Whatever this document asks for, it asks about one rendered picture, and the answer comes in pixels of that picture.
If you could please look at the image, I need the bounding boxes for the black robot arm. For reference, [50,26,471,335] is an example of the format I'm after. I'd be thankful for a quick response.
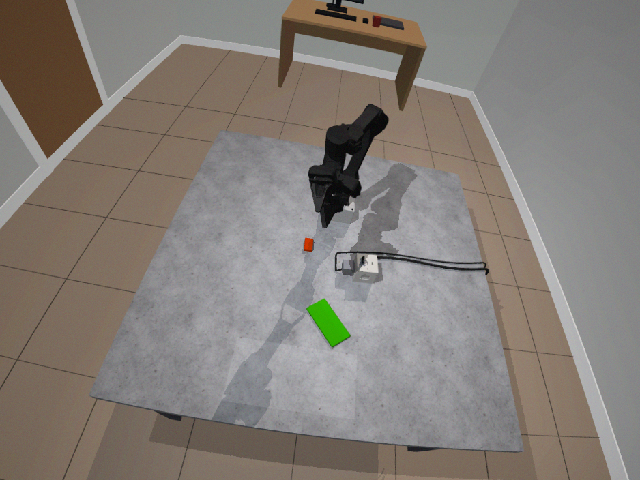
[323,104,388,206]

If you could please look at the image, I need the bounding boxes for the green rectangular block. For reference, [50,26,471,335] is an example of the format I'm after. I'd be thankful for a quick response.
[306,299,350,347]

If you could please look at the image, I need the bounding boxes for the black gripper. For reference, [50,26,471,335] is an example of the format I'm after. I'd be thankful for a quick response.
[308,161,344,228]

